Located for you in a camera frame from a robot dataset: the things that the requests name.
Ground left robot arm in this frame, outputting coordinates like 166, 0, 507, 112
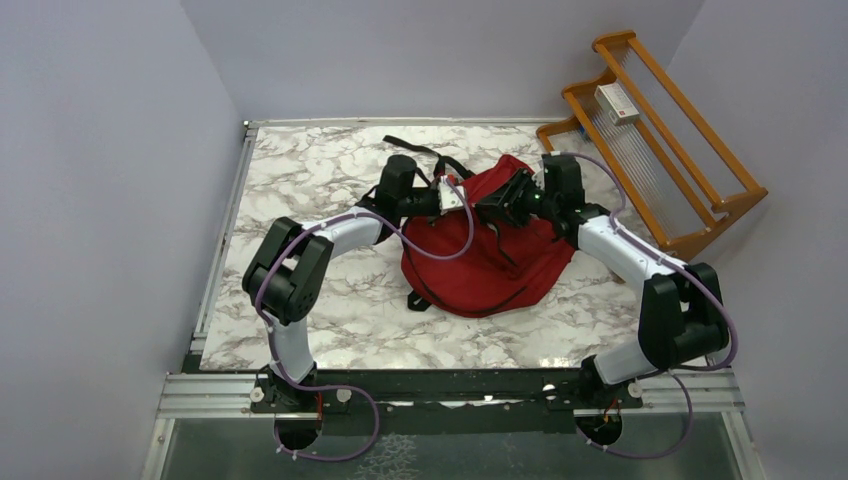
242, 155, 474, 411

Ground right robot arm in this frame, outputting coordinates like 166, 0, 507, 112
475, 152, 737, 407

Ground red backpack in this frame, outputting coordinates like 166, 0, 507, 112
401, 154, 576, 318

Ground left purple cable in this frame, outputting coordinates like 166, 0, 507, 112
254, 174, 477, 464

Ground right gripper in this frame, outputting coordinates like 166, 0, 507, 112
477, 168, 558, 229

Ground wooden rack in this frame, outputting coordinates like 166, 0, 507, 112
536, 30, 768, 260

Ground white red small box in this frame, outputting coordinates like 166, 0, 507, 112
594, 82, 640, 126

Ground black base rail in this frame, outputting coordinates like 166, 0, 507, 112
249, 367, 643, 436

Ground aluminium table frame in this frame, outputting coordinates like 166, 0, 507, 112
142, 118, 764, 479

